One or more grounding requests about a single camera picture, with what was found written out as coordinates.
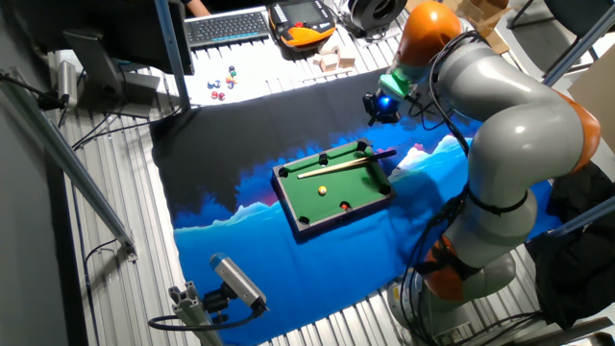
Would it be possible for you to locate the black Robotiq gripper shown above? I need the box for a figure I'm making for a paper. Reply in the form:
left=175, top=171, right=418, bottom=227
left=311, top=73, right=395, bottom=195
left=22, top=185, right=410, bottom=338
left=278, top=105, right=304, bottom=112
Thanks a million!
left=362, top=88, right=403, bottom=128

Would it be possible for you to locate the wooden pool cue black handle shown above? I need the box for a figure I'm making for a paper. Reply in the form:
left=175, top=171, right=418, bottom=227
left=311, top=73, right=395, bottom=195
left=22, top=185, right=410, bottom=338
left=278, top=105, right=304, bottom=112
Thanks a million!
left=296, top=149, right=398, bottom=180

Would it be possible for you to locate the bare person forearm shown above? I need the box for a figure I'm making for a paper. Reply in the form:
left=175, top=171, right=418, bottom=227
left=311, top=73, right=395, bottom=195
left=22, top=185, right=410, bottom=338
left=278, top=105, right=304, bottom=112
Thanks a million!
left=184, top=0, right=212, bottom=18

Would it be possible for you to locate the mini green pool table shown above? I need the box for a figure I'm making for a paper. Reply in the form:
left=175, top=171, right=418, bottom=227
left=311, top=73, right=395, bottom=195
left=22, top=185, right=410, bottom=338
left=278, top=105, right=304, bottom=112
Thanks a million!
left=271, top=138, right=398, bottom=236

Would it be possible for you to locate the orange black teach pendant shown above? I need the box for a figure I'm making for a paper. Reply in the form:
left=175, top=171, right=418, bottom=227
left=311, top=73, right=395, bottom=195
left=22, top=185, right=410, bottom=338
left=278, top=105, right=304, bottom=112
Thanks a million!
left=267, top=0, right=337, bottom=49

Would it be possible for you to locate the black computer keyboard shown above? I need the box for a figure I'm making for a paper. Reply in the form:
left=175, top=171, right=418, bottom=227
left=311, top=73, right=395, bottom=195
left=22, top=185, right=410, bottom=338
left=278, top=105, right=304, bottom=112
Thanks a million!
left=184, top=6, right=271, bottom=50

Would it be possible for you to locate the blue and black cloth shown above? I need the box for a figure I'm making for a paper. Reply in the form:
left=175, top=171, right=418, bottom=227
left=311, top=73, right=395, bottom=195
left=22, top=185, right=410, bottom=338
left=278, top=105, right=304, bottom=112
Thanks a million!
left=151, top=66, right=563, bottom=346

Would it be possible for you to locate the beige board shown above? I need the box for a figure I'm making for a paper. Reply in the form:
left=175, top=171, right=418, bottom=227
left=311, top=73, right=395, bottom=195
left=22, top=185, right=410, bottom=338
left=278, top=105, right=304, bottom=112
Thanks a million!
left=566, top=57, right=615, bottom=155

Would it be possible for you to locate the black chair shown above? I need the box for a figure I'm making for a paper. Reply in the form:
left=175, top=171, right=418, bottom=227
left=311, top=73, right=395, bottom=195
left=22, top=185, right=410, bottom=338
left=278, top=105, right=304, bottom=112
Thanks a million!
left=506, top=0, right=615, bottom=63

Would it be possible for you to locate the black bag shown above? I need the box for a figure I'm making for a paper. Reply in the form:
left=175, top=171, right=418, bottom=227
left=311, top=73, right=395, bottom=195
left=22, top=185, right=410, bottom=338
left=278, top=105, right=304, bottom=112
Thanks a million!
left=523, top=158, right=615, bottom=331

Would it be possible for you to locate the short aluminium extrusion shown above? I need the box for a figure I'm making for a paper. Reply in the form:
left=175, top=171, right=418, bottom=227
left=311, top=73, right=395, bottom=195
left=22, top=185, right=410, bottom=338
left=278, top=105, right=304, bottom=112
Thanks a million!
left=167, top=281, right=225, bottom=346

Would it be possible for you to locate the dark metal bar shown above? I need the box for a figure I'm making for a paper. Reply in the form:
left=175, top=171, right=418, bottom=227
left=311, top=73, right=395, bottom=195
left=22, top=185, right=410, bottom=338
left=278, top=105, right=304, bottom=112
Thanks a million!
left=504, top=316, right=615, bottom=346

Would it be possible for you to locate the black computer monitor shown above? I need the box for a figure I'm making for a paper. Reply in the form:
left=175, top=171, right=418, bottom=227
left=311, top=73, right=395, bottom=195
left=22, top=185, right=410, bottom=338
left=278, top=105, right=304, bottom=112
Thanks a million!
left=13, top=0, right=196, bottom=119

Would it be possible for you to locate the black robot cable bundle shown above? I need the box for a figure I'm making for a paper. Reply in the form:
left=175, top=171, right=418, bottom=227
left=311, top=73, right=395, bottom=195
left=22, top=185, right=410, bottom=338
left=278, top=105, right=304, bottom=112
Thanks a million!
left=398, top=31, right=544, bottom=346

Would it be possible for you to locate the black strap on joint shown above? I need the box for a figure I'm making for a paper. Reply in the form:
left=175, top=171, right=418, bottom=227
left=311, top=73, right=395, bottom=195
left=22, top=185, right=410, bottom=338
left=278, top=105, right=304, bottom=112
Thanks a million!
left=415, top=244, right=481, bottom=281

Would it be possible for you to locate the blue grey frame post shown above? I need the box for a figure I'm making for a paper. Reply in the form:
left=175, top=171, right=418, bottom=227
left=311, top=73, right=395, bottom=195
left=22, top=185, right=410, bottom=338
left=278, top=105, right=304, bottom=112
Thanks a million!
left=153, top=0, right=192, bottom=112

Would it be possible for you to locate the silver camera blue cap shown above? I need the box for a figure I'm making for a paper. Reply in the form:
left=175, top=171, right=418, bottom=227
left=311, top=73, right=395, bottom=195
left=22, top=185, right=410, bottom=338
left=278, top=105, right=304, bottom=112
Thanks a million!
left=209, top=252, right=269, bottom=313

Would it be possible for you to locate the aluminium frame bar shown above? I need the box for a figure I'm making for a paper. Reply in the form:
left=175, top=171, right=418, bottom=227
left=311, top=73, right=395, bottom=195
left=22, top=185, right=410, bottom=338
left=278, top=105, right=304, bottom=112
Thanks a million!
left=542, top=4, right=615, bottom=87
left=547, top=194, right=615, bottom=239

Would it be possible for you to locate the black floor cable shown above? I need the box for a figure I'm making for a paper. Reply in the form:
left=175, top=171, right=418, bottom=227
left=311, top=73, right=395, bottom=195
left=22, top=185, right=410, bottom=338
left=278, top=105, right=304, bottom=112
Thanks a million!
left=70, top=103, right=185, bottom=151

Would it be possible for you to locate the black camera cable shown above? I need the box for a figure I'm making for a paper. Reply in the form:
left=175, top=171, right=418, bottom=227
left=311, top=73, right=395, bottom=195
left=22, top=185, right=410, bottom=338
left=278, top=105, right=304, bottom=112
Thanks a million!
left=147, top=305, right=263, bottom=333

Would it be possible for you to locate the silver cylindrical camera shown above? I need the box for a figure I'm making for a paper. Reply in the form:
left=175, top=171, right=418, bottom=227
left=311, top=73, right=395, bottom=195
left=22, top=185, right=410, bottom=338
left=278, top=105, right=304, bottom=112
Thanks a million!
left=57, top=60, right=79, bottom=110

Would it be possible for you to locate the long grey frame bar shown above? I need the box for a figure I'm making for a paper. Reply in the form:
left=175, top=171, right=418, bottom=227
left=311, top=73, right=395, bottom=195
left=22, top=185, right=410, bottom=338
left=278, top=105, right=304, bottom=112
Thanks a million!
left=0, top=66, right=139, bottom=263

